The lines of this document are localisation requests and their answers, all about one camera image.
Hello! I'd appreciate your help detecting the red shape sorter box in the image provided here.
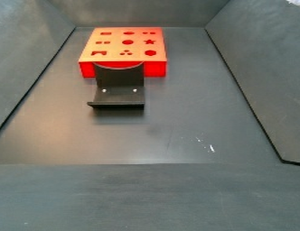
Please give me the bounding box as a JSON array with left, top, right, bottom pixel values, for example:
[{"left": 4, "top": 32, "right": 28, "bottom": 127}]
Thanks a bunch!
[{"left": 79, "top": 27, "right": 167, "bottom": 78}]

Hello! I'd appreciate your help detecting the black curved holder bracket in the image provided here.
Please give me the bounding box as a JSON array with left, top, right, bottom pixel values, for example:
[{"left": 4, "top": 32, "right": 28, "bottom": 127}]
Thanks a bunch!
[{"left": 87, "top": 64, "right": 144, "bottom": 108}]

